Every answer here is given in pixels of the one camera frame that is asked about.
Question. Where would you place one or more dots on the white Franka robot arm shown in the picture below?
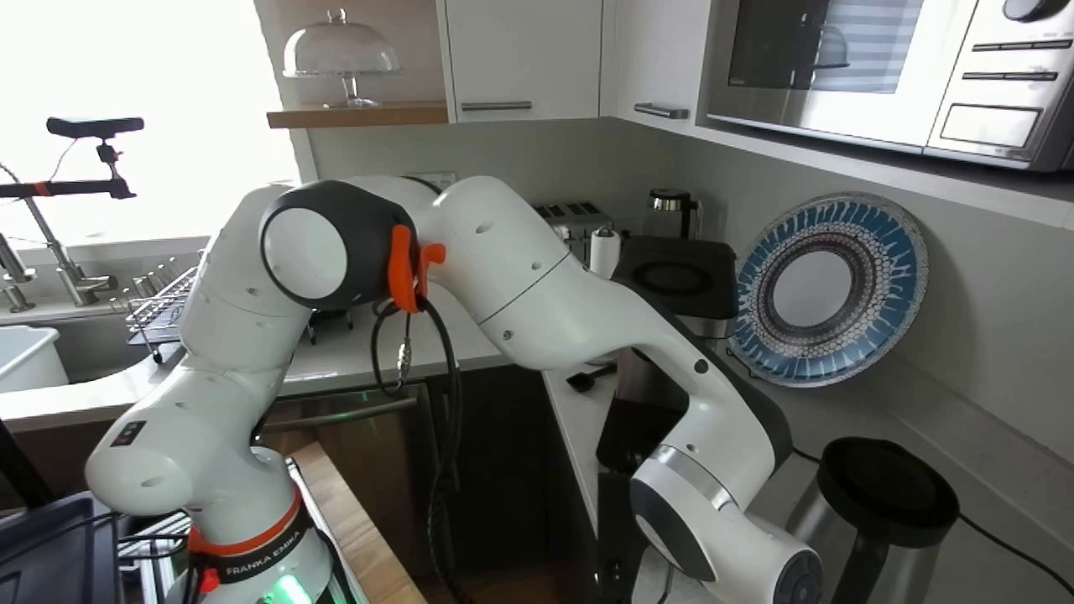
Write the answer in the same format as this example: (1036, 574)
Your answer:
(290, 252)

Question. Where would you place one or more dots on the black silver coffee maker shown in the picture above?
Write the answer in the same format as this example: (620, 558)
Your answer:
(685, 276)

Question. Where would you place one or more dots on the white paper towel roll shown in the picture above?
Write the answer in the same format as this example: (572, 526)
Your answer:
(607, 252)

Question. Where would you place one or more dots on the stainless steel toaster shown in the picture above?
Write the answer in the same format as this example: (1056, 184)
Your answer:
(576, 224)

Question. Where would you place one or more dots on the steel electric kettle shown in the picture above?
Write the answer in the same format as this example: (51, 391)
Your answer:
(675, 203)

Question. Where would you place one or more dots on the dark lower drawer cabinet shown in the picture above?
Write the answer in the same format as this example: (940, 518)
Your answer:
(513, 512)

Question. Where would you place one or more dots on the white upper cabinet door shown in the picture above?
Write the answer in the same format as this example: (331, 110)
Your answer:
(522, 58)

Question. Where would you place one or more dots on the wooden shelf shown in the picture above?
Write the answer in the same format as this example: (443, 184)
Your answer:
(392, 116)

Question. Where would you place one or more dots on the blue white decorative plate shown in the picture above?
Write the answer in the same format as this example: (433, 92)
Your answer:
(827, 290)

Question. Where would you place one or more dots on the steel thermal carafe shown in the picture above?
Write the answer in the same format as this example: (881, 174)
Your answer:
(876, 518)

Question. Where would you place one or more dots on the stainless steel microwave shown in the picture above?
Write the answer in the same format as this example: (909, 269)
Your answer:
(984, 83)

